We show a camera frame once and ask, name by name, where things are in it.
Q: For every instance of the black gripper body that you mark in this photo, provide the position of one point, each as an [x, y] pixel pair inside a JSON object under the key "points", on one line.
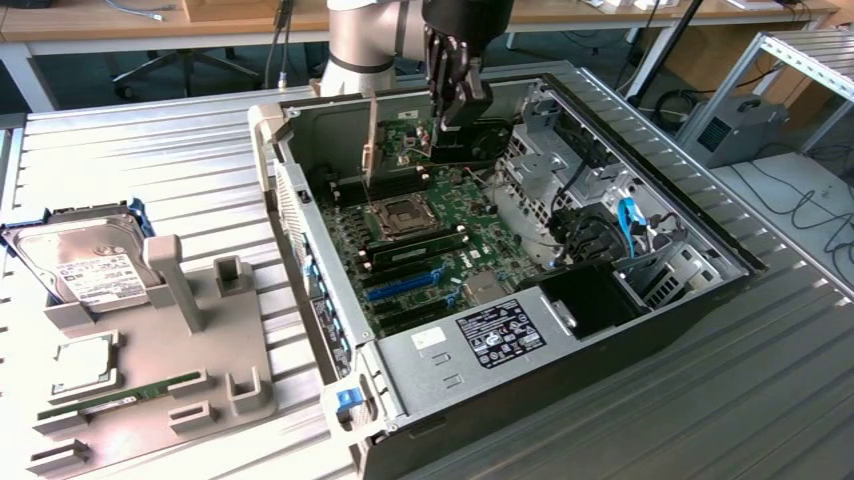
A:
{"points": [[468, 15]]}

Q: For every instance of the graphics card with metal bracket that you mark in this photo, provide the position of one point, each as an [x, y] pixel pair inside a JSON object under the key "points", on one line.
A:
{"points": [[408, 140]]}

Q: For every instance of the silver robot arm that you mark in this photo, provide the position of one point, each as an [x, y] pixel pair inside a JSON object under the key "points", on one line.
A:
{"points": [[367, 40]]}

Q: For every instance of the silver disk bay cage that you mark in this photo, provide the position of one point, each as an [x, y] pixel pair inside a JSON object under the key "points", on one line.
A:
{"points": [[534, 170]]}

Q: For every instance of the socket locking lever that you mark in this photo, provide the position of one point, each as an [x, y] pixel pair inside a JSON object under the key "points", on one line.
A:
{"points": [[367, 196]]}

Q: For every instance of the CPU socket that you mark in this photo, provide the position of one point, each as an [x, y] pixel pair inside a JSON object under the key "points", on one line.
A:
{"points": [[401, 217]]}

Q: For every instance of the black stand pole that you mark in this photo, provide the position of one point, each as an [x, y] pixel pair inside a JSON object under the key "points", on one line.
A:
{"points": [[673, 40]]}

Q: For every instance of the wooden box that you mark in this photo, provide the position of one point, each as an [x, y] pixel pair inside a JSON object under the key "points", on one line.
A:
{"points": [[227, 10]]}

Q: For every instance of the dark RAM stick with label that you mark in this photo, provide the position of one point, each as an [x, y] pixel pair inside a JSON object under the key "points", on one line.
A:
{"points": [[408, 255]]}

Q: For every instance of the green motherboard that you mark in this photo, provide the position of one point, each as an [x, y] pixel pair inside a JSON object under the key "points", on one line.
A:
{"points": [[343, 235]]}

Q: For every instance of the black office chair base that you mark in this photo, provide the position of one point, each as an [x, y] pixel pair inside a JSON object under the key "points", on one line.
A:
{"points": [[190, 60]]}

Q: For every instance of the grey control box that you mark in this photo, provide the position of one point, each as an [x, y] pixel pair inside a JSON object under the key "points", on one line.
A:
{"points": [[741, 135]]}

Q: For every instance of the grey chipset heatsink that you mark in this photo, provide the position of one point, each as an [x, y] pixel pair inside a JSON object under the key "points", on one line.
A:
{"points": [[488, 290]]}

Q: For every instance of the blue expansion slot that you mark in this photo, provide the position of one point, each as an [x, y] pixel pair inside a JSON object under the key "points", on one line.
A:
{"points": [[401, 285]]}

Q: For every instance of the blue disk caddy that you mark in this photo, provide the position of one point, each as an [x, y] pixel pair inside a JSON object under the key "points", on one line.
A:
{"points": [[142, 215]]}

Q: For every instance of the grey power supply unit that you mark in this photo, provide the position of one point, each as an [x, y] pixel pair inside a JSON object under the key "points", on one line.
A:
{"points": [[428, 370]]}

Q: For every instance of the open black PC case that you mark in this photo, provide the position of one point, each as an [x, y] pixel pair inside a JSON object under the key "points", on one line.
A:
{"points": [[601, 380]]}

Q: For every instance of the blue case latch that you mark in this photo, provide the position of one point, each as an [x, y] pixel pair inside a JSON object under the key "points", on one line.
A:
{"points": [[347, 400]]}

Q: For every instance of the silver hard disk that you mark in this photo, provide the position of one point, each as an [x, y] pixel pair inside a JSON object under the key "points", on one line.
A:
{"points": [[67, 260]]}

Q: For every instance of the grey parts rack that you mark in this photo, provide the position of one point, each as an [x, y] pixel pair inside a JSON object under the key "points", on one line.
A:
{"points": [[147, 360]]}

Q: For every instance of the green RAM stick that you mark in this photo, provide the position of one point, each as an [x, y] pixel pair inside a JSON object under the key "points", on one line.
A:
{"points": [[167, 385]]}

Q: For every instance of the silver CPU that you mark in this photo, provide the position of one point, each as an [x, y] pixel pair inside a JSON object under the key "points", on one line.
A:
{"points": [[83, 365]]}

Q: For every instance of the wooden desk white frame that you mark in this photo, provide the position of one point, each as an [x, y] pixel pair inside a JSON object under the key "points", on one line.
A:
{"points": [[81, 30], [601, 15]]}

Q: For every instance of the aluminium frame table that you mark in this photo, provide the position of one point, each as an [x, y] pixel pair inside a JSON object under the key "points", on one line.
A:
{"points": [[801, 55]]}

